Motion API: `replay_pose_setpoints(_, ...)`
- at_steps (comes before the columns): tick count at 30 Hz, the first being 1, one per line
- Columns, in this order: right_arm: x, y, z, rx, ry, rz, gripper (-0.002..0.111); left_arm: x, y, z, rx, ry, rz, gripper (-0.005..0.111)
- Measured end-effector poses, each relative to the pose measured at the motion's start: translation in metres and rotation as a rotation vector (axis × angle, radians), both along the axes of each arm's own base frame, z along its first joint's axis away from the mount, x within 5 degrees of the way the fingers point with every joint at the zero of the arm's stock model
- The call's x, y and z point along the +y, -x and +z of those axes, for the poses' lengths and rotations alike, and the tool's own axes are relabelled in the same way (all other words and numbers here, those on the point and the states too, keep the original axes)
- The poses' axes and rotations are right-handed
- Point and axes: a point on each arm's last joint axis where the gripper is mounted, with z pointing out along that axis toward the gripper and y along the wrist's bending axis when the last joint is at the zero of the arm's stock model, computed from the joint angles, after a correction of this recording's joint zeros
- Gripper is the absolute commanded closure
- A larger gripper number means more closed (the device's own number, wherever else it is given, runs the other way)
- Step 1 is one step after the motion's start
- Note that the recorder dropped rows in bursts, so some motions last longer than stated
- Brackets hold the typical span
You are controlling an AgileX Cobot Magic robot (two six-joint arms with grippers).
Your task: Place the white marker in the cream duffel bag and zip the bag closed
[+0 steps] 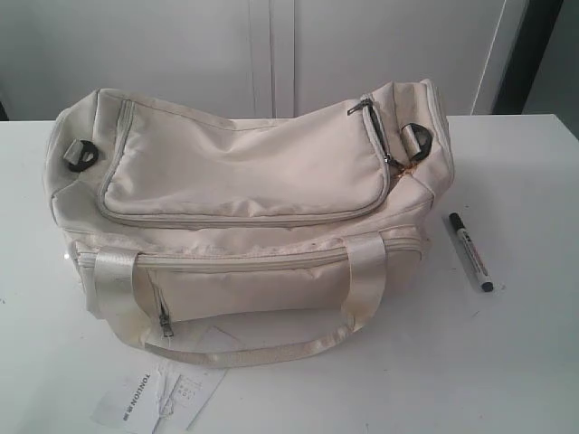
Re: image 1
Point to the small grey paper tag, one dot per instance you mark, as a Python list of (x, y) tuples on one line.
[(183, 390)]

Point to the black and white marker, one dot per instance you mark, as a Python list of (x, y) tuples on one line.
[(480, 271)]

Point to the cream fabric duffel bag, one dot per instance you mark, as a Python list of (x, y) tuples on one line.
[(235, 242)]

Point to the white Tonlion paper tag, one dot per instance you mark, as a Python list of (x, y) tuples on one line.
[(136, 399)]

